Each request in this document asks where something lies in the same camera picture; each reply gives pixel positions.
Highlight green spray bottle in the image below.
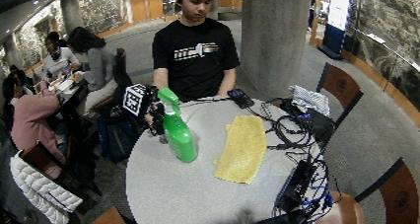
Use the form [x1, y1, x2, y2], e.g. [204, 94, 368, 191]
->
[156, 87, 199, 164]

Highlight white cube of black markers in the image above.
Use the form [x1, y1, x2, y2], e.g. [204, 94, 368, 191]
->
[120, 83, 154, 117]

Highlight dark backpack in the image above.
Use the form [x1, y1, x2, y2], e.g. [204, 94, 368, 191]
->
[95, 113, 148, 164]

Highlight black smartphone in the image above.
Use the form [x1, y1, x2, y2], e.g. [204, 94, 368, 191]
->
[225, 88, 256, 110]

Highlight the person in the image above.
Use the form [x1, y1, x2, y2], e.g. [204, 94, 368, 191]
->
[151, 0, 241, 103]

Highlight yellow microfibre cloth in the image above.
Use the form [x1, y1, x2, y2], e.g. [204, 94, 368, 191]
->
[212, 114, 268, 186]

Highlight background table with food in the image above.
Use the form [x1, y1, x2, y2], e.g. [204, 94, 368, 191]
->
[45, 70, 90, 104]

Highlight dark wooden chair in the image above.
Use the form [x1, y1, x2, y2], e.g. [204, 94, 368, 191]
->
[17, 140, 102, 215]

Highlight white quilted jacket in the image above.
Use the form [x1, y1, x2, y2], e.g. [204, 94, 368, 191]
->
[9, 151, 83, 224]

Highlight white patterned cloth bag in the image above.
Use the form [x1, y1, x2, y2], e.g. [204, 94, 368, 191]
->
[288, 84, 332, 117]

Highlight black electronics box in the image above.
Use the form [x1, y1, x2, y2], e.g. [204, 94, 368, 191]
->
[295, 108, 337, 143]

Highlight long black device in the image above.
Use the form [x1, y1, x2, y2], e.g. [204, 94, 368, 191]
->
[273, 160, 317, 213]

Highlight concrete pillar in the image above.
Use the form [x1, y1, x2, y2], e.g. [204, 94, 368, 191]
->
[239, 0, 313, 99]

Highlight wooden chair with round emblem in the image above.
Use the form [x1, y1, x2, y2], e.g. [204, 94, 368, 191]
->
[314, 62, 365, 143]
[314, 157, 420, 224]

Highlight blue and white banner stand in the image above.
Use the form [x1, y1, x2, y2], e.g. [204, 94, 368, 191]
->
[317, 0, 352, 60]

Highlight bundle of black cables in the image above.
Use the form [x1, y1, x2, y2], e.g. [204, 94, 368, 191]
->
[245, 99, 325, 163]

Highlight blue cables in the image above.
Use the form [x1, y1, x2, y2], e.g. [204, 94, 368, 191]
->
[300, 158, 336, 222]

